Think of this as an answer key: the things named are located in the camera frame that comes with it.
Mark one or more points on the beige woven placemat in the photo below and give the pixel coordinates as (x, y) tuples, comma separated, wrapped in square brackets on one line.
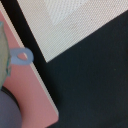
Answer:
[(57, 25)]

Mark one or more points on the beige bowl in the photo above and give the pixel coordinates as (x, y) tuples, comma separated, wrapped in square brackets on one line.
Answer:
[(5, 57)]

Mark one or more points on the grey cooking pot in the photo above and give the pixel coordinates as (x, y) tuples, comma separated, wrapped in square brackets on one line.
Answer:
[(10, 115)]

